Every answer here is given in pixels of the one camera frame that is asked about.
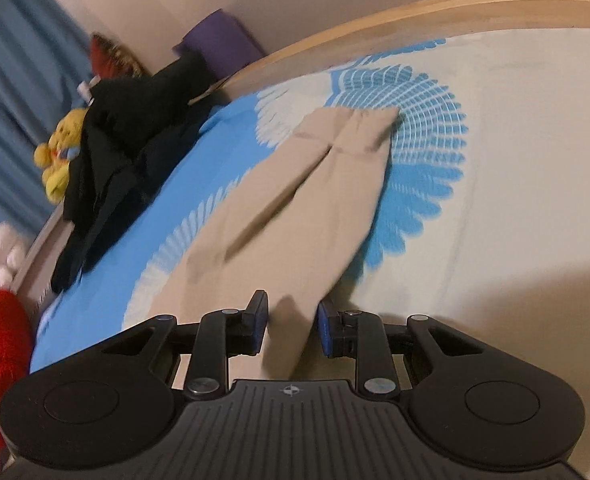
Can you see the yellow plush toy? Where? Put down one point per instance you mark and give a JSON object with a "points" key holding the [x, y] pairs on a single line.
{"points": [[62, 150]]}

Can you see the pile of black clothes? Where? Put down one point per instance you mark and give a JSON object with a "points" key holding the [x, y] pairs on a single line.
{"points": [[115, 150]]}

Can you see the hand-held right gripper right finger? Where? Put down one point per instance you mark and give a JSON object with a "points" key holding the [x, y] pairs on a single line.
{"points": [[326, 331]]}

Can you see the wooden bed frame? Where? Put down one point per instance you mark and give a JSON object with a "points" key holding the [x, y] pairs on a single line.
{"points": [[425, 10]]}

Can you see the dark red box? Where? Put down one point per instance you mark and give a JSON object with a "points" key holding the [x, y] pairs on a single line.
{"points": [[112, 57]]}

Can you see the beige pants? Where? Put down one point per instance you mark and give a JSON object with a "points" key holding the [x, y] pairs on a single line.
{"points": [[285, 210]]}

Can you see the white plush toy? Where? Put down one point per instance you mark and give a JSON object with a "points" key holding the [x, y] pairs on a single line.
{"points": [[2, 252]]}

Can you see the purple cushion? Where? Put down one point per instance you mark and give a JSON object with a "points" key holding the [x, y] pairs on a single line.
{"points": [[222, 40]]}

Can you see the blue curtain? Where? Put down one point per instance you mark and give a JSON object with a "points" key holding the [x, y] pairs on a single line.
{"points": [[5, 85]]}

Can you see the blue and white bed sheet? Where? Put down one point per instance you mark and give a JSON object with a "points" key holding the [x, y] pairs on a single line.
{"points": [[500, 160]]}

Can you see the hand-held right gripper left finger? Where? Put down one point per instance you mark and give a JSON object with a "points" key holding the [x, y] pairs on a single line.
{"points": [[261, 325]]}

